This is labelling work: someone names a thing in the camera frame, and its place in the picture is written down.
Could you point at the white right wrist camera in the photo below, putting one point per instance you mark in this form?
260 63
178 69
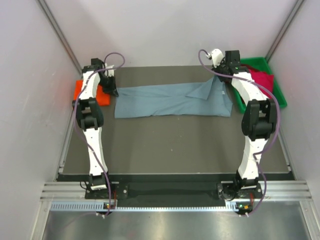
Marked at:
216 56

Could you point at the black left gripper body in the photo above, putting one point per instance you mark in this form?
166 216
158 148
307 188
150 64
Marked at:
107 83

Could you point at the blue grey t shirt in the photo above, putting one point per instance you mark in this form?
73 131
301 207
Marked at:
208 98

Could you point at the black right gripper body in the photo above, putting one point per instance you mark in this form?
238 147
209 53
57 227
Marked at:
221 68

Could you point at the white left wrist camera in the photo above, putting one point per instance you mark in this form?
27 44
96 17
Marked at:
109 70

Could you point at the green plastic bin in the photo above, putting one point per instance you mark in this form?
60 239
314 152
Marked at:
261 64

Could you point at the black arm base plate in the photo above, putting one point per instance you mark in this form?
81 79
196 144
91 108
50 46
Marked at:
215 190

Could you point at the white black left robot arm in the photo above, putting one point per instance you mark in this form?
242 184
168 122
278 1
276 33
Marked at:
90 120

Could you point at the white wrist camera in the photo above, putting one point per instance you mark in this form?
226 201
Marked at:
216 56
109 70

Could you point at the grey slotted cable duct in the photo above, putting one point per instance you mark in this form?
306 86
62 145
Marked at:
84 206

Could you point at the pink t shirt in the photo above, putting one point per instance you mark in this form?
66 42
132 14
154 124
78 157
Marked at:
264 79

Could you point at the orange folded t shirt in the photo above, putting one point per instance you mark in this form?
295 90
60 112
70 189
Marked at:
103 99

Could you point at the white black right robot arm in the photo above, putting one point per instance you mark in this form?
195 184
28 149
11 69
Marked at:
258 123

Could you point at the dark red t shirt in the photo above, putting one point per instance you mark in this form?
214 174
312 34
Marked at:
249 67

